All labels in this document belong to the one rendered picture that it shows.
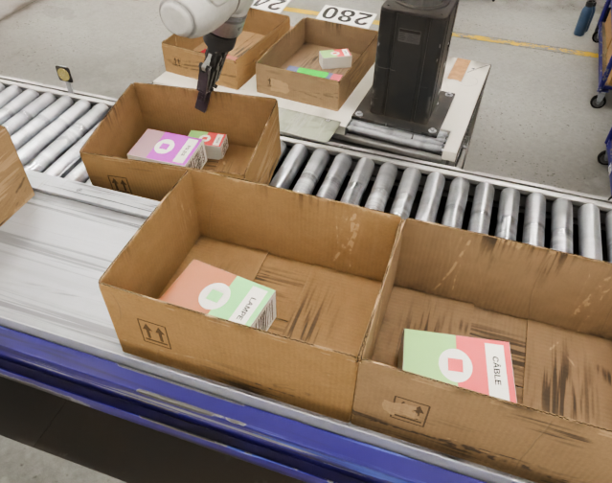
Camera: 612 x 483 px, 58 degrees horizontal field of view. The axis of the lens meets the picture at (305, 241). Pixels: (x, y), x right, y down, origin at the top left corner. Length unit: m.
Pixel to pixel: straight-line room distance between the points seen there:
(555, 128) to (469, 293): 2.40
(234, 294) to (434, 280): 0.35
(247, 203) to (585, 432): 0.63
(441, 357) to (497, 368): 0.08
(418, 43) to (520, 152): 1.58
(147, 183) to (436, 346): 0.76
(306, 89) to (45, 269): 0.96
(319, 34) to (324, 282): 1.25
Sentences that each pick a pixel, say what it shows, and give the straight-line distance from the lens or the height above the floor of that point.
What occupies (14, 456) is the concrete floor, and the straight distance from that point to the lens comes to 2.01.
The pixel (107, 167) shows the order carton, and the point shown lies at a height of 0.89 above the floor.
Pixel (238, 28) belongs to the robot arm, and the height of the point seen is 1.13.
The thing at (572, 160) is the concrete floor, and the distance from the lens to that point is 3.14.
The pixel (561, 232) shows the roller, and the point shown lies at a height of 0.75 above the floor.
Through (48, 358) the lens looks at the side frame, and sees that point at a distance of 0.97.
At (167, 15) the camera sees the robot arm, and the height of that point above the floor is 1.23.
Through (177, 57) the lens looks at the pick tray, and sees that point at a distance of 1.94.
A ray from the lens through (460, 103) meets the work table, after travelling 1.86.
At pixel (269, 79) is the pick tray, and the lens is 1.80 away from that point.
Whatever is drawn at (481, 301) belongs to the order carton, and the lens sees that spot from 1.03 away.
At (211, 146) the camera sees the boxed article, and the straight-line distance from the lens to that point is 1.48.
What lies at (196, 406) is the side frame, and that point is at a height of 0.91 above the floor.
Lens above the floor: 1.65
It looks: 44 degrees down
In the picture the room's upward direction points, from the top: 1 degrees clockwise
